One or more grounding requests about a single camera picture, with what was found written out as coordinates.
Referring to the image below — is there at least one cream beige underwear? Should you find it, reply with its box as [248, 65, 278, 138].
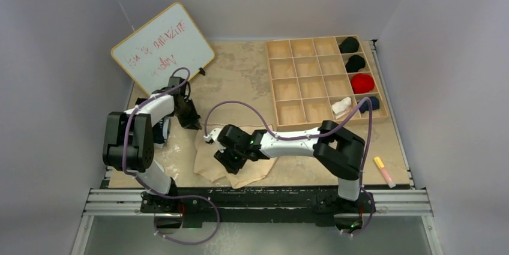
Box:
[193, 134, 278, 188]

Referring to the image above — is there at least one white whiteboard yellow frame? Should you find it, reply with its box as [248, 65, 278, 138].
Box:
[110, 2, 215, 94]

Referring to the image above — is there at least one white underwear pink trim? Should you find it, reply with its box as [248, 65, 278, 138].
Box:
[331, 97, 352, 120]

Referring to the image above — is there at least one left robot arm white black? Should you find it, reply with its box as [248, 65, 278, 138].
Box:
[103, 76, 202, 212]

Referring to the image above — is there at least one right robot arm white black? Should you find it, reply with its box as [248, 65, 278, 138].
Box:
[203, 120, 366, 211]

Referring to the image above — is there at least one black underwear white waistband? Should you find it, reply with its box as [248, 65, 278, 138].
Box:
[140, 95, 175, 148]

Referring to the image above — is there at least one red rolled underwear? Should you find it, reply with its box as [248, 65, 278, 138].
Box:
[350, 74, 375, 94]

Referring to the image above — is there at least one black rolled underwear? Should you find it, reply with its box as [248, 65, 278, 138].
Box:
[339, 37, 360, 54]
[345, 55, 366, 73]

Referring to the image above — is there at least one navy blue rolled underwear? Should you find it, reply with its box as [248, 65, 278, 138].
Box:
[358, 96, 381, 113]

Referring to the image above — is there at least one black rolled underwear back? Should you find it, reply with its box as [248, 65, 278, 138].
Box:
[339, 37, 360, 54]

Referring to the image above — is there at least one wooden compartment organizer tray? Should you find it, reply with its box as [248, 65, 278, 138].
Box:
[265, 35, 389, 131]

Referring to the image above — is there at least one pink yellow marker pen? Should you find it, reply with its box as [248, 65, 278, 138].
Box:
[373, 157, 396, 188]

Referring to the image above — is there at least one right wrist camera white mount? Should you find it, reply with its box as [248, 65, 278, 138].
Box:
[203, 127, 222, 144]

